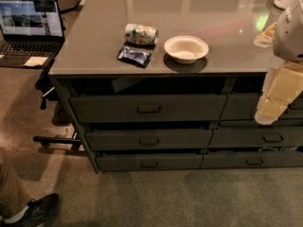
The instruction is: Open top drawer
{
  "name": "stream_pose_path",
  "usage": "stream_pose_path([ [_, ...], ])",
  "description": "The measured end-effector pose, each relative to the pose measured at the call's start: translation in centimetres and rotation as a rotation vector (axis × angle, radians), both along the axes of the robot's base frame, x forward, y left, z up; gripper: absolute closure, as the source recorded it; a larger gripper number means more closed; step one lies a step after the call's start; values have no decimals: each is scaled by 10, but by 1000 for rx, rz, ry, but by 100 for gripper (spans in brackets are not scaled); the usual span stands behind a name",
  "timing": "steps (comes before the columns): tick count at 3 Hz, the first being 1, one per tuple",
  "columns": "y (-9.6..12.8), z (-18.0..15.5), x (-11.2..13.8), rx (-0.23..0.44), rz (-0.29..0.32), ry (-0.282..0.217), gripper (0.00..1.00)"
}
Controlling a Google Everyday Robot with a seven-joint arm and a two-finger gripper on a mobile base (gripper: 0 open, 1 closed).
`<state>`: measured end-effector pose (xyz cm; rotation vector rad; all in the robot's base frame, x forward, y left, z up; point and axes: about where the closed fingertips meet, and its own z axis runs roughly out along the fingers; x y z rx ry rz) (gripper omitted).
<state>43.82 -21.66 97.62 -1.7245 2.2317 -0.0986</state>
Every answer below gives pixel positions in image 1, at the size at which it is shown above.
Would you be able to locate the black open laptop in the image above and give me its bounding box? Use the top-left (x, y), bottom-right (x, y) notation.
top-left (0, 0), bottom-right (64, 68)

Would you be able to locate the white sock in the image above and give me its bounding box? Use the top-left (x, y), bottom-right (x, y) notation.
top-left (4, 205), bottom-right (29, 224)

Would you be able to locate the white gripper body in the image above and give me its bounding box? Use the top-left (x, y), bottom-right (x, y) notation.
top-left (264, 61), bottom-right (303, 104)

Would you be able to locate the grey tray inside drawer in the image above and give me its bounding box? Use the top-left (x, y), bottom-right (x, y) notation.
top-left (112, 78), bottom-right (135, 93)

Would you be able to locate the crushed green white can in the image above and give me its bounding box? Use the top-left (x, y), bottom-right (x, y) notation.
top-left (124, 24), bottom-right (158, 45)

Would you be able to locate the white sticky note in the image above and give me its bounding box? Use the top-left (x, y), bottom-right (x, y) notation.
top-left (24, 57), bottom-right (47, 67)

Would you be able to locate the black sneaker shoe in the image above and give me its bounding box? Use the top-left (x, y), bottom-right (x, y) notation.
top-left (1, 193), bottom-right (60, 227)

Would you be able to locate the grey drawer cabinet frame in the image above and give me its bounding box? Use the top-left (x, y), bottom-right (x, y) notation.
top-left (53, 75), bottom-right (303, 171)

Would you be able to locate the blue snack packet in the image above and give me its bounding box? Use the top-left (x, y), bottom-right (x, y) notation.
top-left (116, 45), bottom-right (152, 68)

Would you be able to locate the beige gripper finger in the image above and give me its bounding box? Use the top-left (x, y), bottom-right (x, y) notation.
top-left (255, 96), bottom-right (287, 125)

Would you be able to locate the brown trouser leg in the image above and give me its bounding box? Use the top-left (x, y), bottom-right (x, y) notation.
top-left (0, 151), bottom-right (30, 218)

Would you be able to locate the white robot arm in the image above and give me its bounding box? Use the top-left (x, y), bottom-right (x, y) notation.
top-left (255, 0), bottom-right (303, 125)

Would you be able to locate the white paper bowl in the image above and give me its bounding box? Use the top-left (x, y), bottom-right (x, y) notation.
top-left (164, 36), bottom-right (209, 64)

